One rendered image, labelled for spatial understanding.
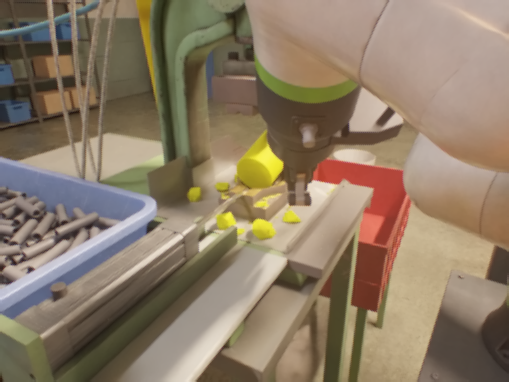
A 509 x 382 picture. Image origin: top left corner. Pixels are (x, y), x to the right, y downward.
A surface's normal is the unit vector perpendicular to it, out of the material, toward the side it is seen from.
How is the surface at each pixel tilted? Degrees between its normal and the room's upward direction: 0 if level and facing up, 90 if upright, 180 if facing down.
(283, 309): 0
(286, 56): 132
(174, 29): 90
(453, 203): 96
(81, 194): 81
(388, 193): 90
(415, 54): 99
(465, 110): 105
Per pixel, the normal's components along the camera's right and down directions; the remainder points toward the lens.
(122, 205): -0.47, 0.22
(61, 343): 0.88, 0.19
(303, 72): -0.24, 0.91
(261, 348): 0.00, -0.91
